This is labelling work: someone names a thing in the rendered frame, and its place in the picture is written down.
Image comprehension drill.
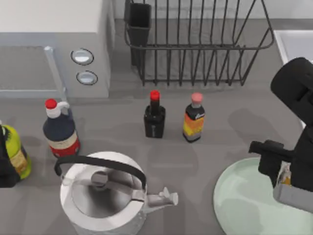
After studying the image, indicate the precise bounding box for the small orange labelled bottle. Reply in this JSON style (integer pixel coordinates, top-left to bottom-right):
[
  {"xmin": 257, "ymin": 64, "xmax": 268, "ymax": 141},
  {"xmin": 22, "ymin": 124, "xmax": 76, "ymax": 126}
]
[{"xmin": 278, "ymin": 161, "xmax": 293, "ymax": 188}]

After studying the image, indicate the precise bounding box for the pale grey rounded box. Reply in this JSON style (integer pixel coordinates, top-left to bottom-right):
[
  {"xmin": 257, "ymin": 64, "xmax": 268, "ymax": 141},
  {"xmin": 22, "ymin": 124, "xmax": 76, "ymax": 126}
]
[{"xmin": 273, "ymin": 183, "xmax": 313, "ymax": 214}]

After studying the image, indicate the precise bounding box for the pale green plate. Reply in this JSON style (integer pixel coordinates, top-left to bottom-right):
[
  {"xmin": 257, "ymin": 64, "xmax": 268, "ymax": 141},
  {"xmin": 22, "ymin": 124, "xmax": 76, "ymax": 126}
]
[{"xmin": 212, "ymin": 157, "xmax": 313, "ymax": 235}]

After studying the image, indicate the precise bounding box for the orange labelled bottle pink cap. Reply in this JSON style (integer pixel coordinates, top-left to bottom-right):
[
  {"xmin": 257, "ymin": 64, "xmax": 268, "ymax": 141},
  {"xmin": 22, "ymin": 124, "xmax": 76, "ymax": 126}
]
[{"xmin": 182, "ymin": 92, "xmax": 206, "ymax": 143}]

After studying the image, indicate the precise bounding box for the white sink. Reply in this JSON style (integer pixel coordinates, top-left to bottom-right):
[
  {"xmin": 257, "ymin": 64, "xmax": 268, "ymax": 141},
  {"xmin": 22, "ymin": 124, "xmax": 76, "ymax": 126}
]
[{"xmin": 273, "ymin": 29, "xmax": 313, "ymax": 67}]

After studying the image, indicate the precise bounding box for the black bottle with red cap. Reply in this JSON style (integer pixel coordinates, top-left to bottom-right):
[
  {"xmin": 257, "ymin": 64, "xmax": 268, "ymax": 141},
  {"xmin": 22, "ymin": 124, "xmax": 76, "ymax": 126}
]
[{"xmin": 143, "ymin": 90, "xmax": 167, "ymax": 139}]

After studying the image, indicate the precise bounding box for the dark cutlery holder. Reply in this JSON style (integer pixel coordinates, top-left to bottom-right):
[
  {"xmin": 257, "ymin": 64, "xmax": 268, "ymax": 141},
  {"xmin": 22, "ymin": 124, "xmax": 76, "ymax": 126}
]
[{"xmin": 124, "ymin": 0, "xmax": 153, "ymax": 67}]

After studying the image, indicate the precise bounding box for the pale microwave oven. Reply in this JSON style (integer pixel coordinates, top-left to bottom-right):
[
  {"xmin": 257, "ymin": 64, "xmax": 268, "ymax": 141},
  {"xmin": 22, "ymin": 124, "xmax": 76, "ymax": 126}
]
[{"xmin": 0, "ymin": 0, "xmax": 116, "ymax": 99}]

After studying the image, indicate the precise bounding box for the round silver microwave knob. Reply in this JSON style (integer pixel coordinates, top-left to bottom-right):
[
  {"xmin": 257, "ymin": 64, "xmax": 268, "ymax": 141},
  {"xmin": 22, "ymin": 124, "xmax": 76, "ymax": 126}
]
[
  {"xmin": 76, "ymin": 70, "xmax": 99, "ymax": 86},
  {"xmin": 70, "ymin": 47, "xmax": 95, "ymax": 67}
]

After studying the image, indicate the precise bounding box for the yellow green bottle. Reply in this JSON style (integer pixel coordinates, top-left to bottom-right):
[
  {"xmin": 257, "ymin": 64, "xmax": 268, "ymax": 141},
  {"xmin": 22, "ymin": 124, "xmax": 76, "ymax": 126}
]
[{"xmin": 0, "ymin": 124, "xmax": 32, "ymax": 181}]

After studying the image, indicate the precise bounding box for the glass microwave door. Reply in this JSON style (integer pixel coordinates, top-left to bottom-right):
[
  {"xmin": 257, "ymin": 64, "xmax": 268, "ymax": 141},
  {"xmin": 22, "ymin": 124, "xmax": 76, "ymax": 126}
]
[{"xmin": 0, "ymin": 45, "xmax": 65, "ymax": 98}]

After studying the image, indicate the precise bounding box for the dark wire dish rack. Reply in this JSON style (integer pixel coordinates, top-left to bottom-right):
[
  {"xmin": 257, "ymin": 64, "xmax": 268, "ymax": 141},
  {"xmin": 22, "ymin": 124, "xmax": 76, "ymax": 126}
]
[{"xmin": 124, "ymin": 0, "xmax": 274, "ymax": 87}]

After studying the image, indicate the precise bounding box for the silver kettle with black handle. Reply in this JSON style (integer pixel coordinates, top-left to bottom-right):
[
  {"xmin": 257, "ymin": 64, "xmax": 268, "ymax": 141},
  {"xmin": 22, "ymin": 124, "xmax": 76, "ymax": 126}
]
[{"xmin": 54, "ymin": 151, "xmax": 179, "ymax": 235}]

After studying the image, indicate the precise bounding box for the dark bottle with white handle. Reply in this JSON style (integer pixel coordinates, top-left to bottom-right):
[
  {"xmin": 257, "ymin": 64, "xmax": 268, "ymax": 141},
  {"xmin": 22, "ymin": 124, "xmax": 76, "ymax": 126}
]
[{"xmin": 42, "ymin": 98, "xmax": 82, "ymax": 158}]

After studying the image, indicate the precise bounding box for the clear microwave door handle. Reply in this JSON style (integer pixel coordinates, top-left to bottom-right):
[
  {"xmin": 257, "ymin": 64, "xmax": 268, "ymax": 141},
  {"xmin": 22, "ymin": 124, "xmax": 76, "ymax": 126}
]
[{"xmin": 44, "ymin": 46, "xmax": 68, "ymax": 101}]

